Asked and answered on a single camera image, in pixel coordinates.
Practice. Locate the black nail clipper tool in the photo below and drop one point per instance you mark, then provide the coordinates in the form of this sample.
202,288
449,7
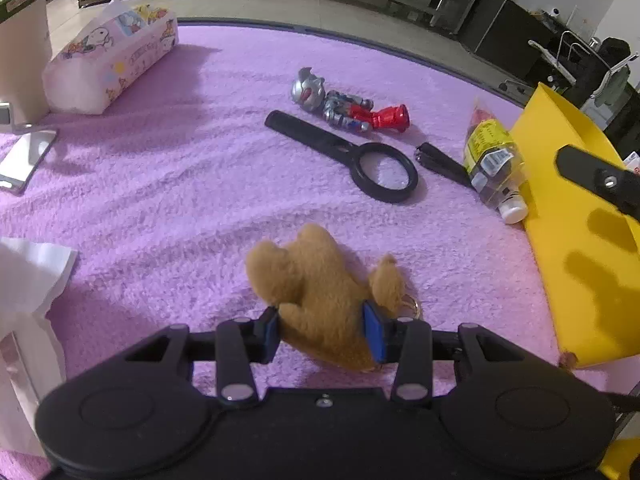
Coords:
433,159

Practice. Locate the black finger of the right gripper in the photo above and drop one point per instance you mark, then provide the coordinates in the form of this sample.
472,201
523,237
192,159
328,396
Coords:
616,186

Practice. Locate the silver red Ultraman figure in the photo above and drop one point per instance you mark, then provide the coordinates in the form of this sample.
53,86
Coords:
342,110

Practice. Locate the cartoon print tissue pack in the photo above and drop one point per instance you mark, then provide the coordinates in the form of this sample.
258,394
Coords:
108,55

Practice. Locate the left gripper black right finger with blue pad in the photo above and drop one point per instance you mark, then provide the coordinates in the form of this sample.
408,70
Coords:
406,342

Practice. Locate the black office chair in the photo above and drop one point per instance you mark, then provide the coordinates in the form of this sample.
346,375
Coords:
576,71

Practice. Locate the beige cup green lid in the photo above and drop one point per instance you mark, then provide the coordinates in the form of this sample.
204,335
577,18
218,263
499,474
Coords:
25,52

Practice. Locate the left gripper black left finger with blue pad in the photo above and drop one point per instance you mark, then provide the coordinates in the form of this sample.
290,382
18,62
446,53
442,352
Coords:
239,343

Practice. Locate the yellow plastic storage bin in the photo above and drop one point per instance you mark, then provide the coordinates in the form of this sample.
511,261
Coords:
586,250

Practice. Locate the purple fluffy table mat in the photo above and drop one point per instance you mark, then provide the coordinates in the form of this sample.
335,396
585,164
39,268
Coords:
163,195

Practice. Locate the black magnifying glass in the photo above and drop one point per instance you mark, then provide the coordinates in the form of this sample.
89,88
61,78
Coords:
349,155

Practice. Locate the silver phone stand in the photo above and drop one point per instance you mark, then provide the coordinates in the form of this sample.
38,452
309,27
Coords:
32,144

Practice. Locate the black low cabinet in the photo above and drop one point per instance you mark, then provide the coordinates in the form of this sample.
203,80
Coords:
498,32

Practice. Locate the brown plush toy keychain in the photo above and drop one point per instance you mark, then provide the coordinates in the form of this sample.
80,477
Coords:
320,300

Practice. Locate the clear bottle yellow label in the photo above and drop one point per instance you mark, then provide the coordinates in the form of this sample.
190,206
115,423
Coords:
494,165

